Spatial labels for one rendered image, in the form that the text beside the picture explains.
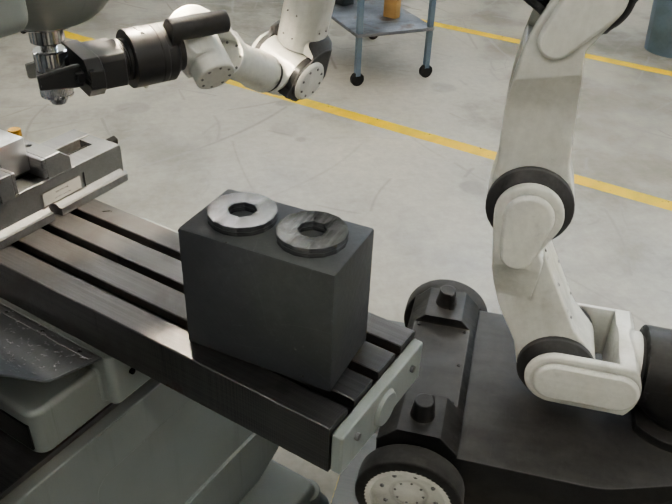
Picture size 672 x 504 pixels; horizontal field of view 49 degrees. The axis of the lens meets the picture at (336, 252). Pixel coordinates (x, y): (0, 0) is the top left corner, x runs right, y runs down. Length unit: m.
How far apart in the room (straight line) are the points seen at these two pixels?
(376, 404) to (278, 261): 0.24
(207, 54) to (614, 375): 0.89
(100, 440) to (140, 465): 0.16
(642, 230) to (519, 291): 2.06
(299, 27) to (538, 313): 0.67
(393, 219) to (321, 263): 2.29
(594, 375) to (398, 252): 1.63
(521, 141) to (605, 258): 1.94
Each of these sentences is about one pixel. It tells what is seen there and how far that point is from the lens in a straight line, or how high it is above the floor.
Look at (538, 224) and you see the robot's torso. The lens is 1.24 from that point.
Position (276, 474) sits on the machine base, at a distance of 1.85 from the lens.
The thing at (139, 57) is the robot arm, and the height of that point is 1.25.
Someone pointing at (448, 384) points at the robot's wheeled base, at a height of 0.59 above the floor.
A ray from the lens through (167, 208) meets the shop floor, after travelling 3.24.
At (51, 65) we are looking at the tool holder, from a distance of 1.14.
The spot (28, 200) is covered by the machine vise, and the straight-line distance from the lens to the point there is 1.35.
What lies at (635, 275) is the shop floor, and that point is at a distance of 3.08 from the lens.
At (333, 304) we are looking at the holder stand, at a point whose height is 1.08.
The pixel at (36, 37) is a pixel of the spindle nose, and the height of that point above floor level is 1.29.
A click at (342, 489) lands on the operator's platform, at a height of 0.40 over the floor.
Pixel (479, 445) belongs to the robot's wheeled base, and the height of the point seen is 0.57.
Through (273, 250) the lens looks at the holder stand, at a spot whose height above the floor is 1.13.
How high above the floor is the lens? 1.63
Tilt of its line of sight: 34 degrees down
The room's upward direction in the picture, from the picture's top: 2 degrees clockwise
